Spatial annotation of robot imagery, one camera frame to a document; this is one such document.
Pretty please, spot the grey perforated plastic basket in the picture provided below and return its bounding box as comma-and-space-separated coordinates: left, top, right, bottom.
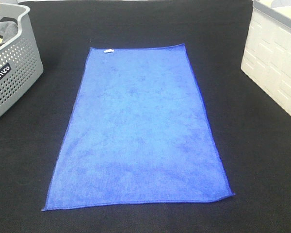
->
0, 3, 43, 117

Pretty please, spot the grey cloth in basket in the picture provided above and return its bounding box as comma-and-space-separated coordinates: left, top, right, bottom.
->
0, 21, 18, 43

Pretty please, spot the white plastic storage bin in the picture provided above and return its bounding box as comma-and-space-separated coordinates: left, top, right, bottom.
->
241, 0, 291, 116

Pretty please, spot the black table cover cloth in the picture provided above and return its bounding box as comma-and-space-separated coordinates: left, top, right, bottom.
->
0, 0, 291, 233

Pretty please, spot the blue microfiber towel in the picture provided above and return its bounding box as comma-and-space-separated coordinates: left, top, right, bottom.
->
44, 44, 233, 211

